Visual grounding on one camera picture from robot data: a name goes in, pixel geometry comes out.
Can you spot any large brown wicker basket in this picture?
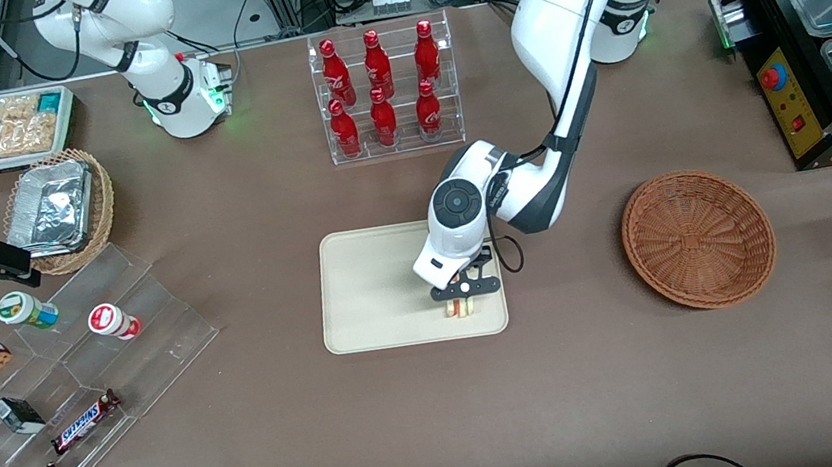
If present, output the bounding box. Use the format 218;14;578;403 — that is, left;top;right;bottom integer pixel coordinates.
614;159;785;320

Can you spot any red cola bottle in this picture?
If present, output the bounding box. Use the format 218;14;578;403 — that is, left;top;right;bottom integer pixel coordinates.
367;86;402;150
318;36;357;109
327;95;364;161
360;27;397;102
411;77;447;143
409;18;445;88

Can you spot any small clear cracker bag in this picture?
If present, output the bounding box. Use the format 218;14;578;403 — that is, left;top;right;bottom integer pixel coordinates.
0;92;43;124

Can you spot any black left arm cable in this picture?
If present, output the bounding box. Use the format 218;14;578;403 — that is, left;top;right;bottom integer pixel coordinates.
455;0;672;277

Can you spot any small black box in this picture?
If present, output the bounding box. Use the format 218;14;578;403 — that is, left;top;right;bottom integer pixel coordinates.
0;391;48;440

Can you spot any beige rectangular tray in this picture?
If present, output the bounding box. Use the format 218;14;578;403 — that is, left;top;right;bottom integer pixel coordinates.
309;211;512;358

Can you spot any white power strip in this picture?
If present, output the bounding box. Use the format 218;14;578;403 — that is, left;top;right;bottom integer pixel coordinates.
370;0;413;19

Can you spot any large clear cracker bag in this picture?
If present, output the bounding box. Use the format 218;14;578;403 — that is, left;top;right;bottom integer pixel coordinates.
0;111;60;159

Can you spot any triangular sandwich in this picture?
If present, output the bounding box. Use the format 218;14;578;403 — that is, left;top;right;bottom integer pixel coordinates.
440;296;476;321

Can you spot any aluminium foil container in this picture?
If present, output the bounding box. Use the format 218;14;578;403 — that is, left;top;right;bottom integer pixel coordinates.
0;156;104;261

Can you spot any light wicker basket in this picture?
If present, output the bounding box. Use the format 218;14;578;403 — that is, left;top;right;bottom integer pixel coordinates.
0;143;126;283

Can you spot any red label yogurt cup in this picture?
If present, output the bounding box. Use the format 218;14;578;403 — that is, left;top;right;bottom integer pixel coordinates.
85;298;145;347

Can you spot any clear acrylic step display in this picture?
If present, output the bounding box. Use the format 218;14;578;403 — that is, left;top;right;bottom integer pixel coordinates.
0;229;239;467

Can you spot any green label yogurt cup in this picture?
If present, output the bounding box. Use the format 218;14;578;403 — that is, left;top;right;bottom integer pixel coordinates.
0;286;62;338

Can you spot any clear acrylic bottle rack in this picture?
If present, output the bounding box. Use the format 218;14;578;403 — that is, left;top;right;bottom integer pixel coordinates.
305;9;468;169

